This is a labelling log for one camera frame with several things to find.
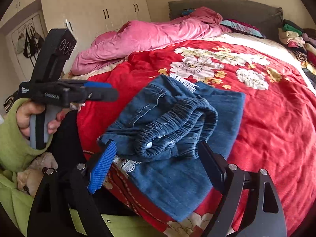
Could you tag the beige plush toy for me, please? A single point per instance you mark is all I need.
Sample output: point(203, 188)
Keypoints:
point(37, 167)

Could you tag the pink quilt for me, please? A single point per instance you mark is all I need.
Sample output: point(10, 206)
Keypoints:
point(148, 37)

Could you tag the blue denim pants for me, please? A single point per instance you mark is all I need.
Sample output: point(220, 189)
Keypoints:
point(172, 177)

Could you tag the cream wardrobe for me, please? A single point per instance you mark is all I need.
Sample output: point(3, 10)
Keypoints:
point(98, 5)

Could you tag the beige bed sheet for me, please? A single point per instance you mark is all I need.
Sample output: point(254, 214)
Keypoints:
point(271, 42)

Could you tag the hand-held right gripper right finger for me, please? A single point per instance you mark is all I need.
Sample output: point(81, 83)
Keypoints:
point(214, 170)

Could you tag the black striped handbag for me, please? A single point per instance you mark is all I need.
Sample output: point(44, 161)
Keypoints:
point(29, 47)

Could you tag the striped pillow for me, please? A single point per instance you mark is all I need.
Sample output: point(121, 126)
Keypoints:
point(242, 28)

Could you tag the person's left forearm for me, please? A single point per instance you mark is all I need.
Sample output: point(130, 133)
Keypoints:
point(12, 148)

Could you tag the red floral blanket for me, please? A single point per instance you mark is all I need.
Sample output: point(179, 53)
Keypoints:
point(271, 128)

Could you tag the pale handbag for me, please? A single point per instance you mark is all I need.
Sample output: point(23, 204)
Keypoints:
point(19, 45)

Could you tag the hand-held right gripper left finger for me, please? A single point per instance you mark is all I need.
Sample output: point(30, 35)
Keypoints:
point(102, 167)

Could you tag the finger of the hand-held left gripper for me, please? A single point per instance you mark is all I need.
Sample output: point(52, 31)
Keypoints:
point(103, 95)
point(98, 84)

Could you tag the pile of folded clothes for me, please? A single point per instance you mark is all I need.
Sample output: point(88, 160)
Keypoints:
point(298, 42)

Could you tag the person's left hand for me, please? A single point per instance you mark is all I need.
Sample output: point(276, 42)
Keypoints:
point(23, 118)

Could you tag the dark grey headboard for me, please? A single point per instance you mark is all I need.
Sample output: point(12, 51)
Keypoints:
point(246, 9)

